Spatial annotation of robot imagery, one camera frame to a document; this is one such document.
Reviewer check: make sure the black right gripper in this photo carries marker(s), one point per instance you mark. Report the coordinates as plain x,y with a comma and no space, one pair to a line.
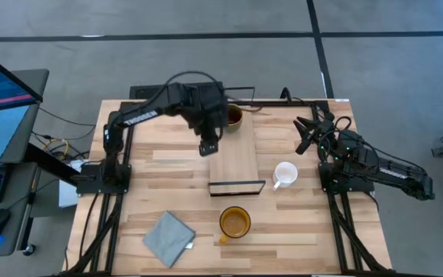
327,136

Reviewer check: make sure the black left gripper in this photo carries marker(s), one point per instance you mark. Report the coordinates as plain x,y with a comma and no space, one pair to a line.
210,109

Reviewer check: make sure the green glazed ceramic mug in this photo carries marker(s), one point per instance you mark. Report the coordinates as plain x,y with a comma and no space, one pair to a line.
236,119

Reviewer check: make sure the small white mug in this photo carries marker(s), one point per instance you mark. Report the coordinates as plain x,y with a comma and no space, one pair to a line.
286,173

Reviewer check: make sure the amber yellow glass mug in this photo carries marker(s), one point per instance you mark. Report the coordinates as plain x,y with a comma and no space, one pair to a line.
235,223

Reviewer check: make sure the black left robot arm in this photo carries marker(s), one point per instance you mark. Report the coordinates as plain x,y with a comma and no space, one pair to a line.
140,115

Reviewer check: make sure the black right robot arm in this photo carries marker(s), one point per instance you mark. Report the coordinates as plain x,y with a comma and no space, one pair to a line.
390,173

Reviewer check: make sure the white label sticker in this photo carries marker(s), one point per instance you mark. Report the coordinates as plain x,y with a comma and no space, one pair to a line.
341,100

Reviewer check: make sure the grey folded cloth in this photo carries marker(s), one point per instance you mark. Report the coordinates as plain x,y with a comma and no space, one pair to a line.
167,238

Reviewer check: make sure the white box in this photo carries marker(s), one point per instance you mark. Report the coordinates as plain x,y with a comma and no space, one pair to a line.
67,192

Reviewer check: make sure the grey computer desk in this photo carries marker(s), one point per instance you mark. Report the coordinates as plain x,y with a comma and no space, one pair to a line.
14,188

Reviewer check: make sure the black desk caster wheel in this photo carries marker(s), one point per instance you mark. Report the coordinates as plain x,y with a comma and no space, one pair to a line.
29,249

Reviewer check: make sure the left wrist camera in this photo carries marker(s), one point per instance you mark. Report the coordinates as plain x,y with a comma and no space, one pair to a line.
208,148

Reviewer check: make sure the black metal table frame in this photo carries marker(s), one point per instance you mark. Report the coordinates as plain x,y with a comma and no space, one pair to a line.
275,103

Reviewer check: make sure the wooden shelf with black frame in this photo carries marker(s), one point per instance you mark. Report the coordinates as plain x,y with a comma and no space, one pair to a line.
235,161

